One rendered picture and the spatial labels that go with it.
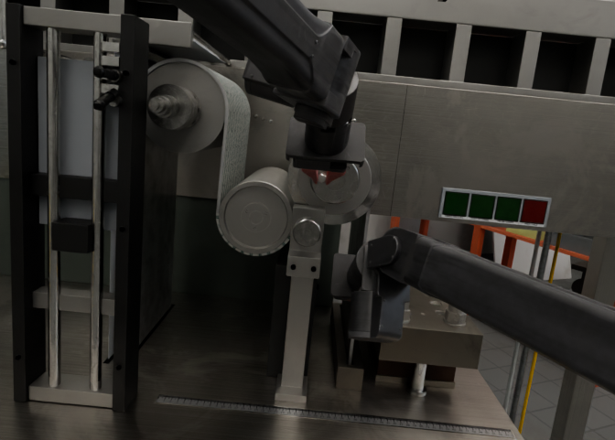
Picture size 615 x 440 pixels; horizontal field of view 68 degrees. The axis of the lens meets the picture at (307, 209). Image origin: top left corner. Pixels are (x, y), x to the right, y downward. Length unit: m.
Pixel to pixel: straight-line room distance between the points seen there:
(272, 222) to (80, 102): 0.32
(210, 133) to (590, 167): 0.86
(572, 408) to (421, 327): 0.91
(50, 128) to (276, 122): 0.52
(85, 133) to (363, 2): 0.66
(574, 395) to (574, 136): 0.77
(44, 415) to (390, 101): 0.85
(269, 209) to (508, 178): 0.61
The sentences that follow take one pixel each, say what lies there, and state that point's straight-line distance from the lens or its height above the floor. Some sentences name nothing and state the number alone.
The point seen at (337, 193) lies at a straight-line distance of 0.70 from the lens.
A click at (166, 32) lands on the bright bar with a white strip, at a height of 1.44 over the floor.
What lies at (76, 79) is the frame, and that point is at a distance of 0.70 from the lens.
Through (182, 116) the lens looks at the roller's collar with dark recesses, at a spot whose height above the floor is 1.32.
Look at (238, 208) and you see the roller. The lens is 0.74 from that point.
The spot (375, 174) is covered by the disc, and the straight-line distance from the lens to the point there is 0.72.
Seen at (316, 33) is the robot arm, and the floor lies 1.40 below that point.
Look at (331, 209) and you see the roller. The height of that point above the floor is 1.20.
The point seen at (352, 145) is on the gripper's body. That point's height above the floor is 1.31.
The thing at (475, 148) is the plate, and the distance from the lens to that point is 1.10.
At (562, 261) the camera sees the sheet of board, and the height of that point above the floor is 0.18.
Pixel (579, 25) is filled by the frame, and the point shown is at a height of 1.60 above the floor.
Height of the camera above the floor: 1.33
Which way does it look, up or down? 10 degrees down
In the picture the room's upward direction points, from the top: 6 degrees clockwise
